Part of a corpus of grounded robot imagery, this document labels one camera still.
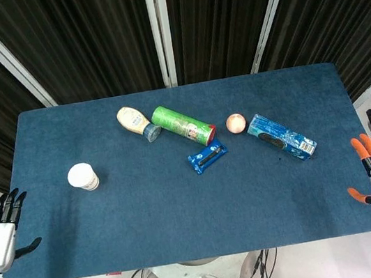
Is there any white paper cup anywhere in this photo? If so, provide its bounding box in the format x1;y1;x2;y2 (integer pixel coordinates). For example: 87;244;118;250
65;160;102;195

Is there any blue cookie box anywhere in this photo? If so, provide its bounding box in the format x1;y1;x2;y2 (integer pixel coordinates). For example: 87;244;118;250
244;105;320;170

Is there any peach coloured round fruit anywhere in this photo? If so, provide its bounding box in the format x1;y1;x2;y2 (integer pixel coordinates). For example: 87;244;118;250
224;111;248;136

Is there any cream mayonnaise squeeze bottle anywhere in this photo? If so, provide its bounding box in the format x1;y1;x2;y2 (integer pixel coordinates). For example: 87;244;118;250
115;101;165;148

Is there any blue cookie packet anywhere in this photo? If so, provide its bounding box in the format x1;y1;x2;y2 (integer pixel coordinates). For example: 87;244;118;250
185;137;232;177

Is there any blue felt table mat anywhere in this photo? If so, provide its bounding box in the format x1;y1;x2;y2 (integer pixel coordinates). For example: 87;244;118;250
0;55;371;278

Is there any green chips can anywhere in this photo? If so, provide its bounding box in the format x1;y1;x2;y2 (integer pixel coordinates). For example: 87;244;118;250
149;97;220;154

